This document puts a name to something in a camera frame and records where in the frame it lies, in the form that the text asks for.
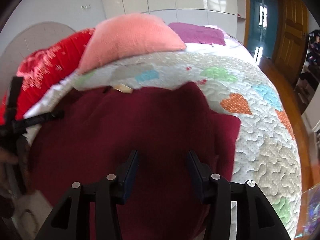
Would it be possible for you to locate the purple pillow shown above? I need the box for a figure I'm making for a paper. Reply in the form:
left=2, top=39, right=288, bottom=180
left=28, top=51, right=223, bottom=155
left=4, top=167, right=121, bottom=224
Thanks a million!
left=169, top=22, right=226, bottom=46

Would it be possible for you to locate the grey rounded headboard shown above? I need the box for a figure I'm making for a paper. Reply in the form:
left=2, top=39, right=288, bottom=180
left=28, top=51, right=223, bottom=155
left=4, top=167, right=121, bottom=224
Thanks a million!
left=0, top=22, right=75, bottom=96

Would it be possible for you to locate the salmon pink pillow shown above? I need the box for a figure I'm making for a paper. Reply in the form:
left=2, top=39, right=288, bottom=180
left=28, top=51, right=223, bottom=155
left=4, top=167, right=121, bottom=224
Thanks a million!
left=77, top=13, right=187, bottom=75

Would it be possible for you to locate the dark red garment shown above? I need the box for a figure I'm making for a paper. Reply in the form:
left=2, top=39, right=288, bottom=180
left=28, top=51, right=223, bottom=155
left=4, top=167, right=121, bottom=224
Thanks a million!
left=30, top=82, right=241, bottom=239

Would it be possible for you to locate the red embroidered pillow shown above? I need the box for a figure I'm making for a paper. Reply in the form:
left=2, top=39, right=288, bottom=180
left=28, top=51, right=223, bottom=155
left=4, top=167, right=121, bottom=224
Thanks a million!
left=16, top=28, right=95, bottom=120

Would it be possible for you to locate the cluttered open shelf unit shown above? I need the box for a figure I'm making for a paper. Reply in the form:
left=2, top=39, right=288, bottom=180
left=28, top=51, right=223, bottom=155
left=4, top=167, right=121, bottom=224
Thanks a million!
left=294, top=29, right=319, bottom=114

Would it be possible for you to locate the brown wooden door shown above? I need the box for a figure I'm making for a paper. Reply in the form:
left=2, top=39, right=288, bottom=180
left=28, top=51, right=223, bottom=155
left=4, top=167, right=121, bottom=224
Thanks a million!
left=273, top=0, right=308, bottom=86

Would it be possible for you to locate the white wall socket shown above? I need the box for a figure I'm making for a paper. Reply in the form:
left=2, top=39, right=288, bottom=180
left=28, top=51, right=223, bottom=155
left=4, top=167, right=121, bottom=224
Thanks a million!
left=81, top=4, right=91, bottom=10

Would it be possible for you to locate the white glossy wardrobe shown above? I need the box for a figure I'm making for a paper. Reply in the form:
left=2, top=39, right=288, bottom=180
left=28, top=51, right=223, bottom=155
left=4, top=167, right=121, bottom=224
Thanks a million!
left=102, top=0, right=246, bottom=42

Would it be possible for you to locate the person's left hand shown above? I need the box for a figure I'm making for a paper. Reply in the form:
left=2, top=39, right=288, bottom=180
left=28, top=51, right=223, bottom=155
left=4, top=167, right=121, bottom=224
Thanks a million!
left=1, top=147, right=21, bottom=198

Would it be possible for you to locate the quilted heart pattern bedspread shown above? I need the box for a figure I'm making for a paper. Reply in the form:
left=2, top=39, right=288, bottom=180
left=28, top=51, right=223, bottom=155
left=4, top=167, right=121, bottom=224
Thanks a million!
left=26, top=45, right=302, bottom=238

